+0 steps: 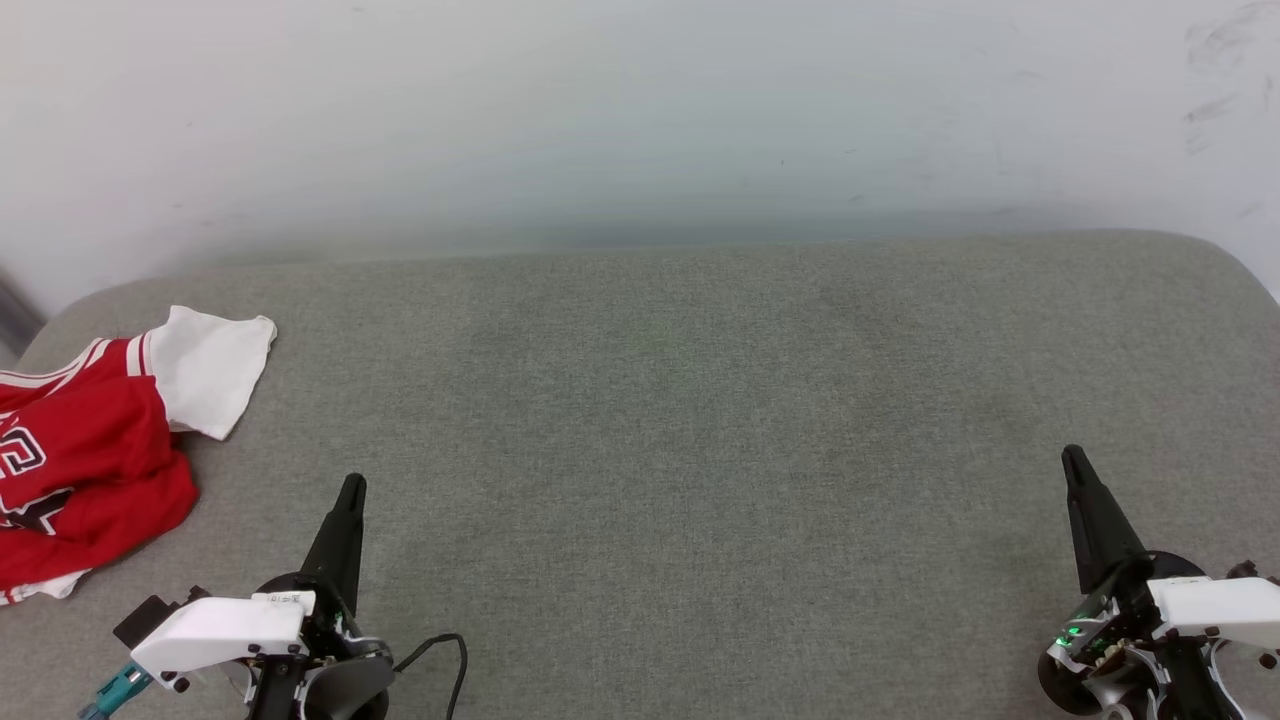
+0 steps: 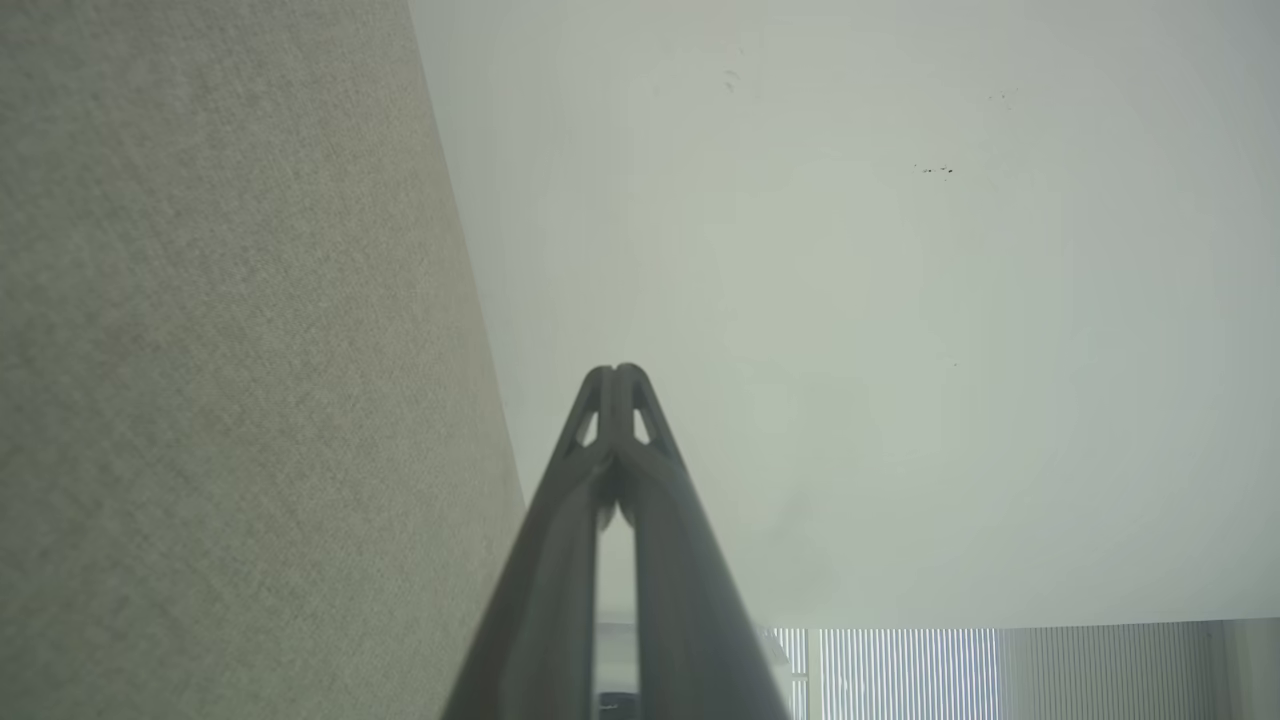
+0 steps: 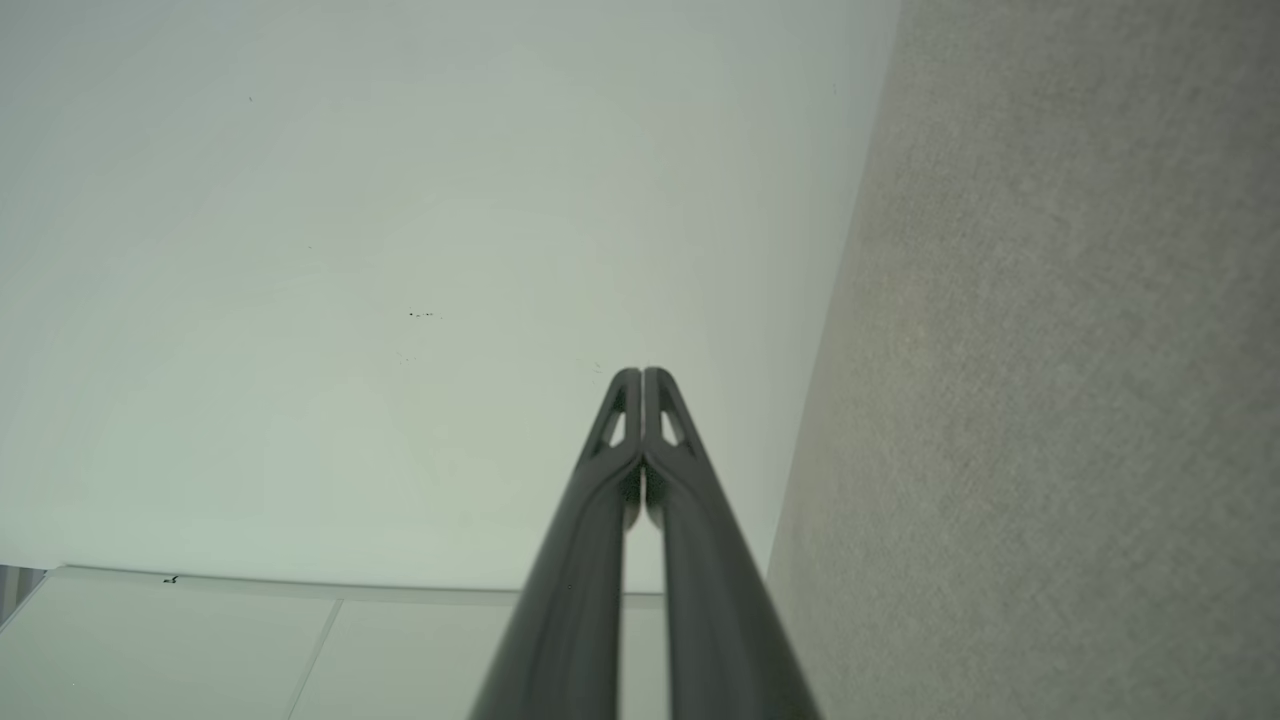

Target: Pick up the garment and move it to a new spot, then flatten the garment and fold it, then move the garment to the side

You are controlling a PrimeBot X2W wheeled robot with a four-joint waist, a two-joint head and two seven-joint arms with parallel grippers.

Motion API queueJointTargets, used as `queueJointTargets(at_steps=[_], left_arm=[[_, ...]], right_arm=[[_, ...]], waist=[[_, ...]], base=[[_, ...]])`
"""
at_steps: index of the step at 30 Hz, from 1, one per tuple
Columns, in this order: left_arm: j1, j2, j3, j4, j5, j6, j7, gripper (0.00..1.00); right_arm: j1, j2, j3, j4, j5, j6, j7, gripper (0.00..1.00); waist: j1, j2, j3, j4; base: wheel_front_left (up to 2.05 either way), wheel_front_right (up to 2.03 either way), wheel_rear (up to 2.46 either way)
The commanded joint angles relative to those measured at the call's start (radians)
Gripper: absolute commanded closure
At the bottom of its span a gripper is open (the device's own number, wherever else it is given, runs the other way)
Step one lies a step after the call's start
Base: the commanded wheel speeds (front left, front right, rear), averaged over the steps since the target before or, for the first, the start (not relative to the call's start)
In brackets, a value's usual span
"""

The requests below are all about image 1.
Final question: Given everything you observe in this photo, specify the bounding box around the teal cable connector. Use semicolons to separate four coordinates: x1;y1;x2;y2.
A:
77;664;153;720

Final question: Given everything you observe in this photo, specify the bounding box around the grey fabric sofa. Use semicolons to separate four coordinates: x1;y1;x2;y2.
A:
0;230;1280;720

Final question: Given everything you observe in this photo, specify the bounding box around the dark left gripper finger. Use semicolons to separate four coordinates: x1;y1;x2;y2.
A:
299;474;369;615

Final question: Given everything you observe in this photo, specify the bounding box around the thin black cable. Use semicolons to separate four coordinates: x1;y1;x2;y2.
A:
392;632;470;720

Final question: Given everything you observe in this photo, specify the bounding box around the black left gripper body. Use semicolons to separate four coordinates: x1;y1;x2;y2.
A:
245;571;397;720

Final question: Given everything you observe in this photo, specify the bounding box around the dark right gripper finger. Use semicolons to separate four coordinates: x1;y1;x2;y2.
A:
1061;444;1153;597

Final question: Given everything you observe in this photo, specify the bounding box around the red and white basketball jersey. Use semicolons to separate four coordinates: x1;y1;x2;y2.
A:
0;305;278;607

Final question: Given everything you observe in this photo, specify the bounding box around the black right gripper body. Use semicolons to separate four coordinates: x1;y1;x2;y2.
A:
1037;549;1280;720

